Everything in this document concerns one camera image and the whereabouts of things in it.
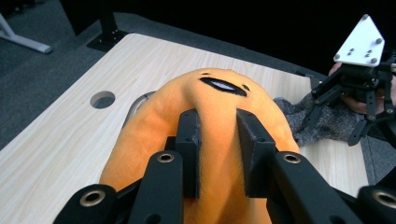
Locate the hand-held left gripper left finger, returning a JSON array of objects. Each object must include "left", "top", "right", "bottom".
[{"left": 174, "top": 107, "right": 203, "bottom": 200}]

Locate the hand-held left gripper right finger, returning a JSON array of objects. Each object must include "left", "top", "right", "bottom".
[{"left": 236, "top": 107, "right": 278, "bottom": 199}]

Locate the grey fuzzy cloth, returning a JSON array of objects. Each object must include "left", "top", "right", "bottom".
[{"left": 274, "top": 95, "right": 372, "bottom": 147}]

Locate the orange plush toy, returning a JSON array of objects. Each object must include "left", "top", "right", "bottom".
[{"left": 99, "top": 67, "right": 302, "bottom": 224}]

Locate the black stand base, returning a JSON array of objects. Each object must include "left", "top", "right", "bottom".
[{"left": 60, "top": 0, "right": 130, "bottom": 52}]

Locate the white metal stand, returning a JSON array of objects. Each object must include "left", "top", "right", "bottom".
[{"left": 0, "top": 13, "right": 53, "bottom": 54}]

